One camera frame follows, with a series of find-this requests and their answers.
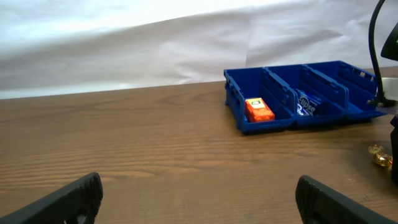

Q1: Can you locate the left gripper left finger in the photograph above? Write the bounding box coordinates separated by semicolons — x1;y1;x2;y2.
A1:
0;172;104;224

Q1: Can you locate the blue candy pack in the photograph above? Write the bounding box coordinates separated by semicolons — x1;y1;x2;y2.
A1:
295;104;312;118
297;88;323;116

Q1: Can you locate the gold wrapped candy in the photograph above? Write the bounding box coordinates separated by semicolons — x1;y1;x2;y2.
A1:
368;144;394;169

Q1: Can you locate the blue tray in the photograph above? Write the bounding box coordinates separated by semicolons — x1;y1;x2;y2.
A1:
223;60;388;135

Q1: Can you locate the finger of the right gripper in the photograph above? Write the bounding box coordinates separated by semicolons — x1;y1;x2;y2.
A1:
390;114;398;187

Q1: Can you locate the orange candy box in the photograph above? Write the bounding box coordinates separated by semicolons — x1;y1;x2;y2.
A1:
244;97;276;123

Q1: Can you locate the black cable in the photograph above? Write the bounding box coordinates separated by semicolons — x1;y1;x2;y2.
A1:
368;0;389;108

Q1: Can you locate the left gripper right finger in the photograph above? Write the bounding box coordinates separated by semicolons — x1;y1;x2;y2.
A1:
294;174;398;224

